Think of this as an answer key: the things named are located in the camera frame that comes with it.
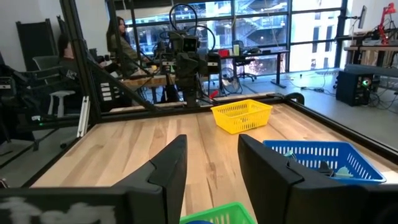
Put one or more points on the black upright panel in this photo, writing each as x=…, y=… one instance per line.
x=35, y=40

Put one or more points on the black office chair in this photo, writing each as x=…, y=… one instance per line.
x=245, y=62

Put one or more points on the person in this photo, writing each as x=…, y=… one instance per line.
x=124, y=46
x=70, y=71

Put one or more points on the yellow plastic basket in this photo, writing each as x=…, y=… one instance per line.
x=241, y=116

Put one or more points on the grey chair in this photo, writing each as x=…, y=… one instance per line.
x=46, y=63

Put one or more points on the green plastic basket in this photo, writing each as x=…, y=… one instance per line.
x=224, y=214

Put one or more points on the red desk lamp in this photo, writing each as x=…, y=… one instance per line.
x=384, y=25

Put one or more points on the wooden background table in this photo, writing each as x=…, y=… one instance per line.
x=143, y=81

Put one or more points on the white stool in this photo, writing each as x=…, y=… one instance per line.
x=60, y=95

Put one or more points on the black aluminium table frame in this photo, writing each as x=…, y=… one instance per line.
x=81, y=62

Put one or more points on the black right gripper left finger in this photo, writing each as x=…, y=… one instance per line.
x=164, y=186

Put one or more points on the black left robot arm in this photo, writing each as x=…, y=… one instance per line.
x=191, y=90

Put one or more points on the black swivel chair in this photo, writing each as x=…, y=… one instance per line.
x=15, y=93

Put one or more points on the black computer tower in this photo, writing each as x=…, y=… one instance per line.
x=351, y=88

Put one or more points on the floor fan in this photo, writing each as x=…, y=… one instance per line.
x=230, y=81

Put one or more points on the blue tape roll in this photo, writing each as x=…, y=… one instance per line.
x=199, y=222

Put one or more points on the blue plastic basket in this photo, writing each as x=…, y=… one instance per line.
x=363, y=169

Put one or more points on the black desk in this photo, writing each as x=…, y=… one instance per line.
x=276, y=62

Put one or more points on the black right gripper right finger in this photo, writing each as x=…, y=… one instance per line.
x=280, y=193

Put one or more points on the tilted flat monitor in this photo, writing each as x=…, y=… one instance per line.
x=362, y=17

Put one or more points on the red box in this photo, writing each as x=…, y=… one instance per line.
x=224, y=53

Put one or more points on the white aluminium bar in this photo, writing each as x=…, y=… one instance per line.
x=83, y=118

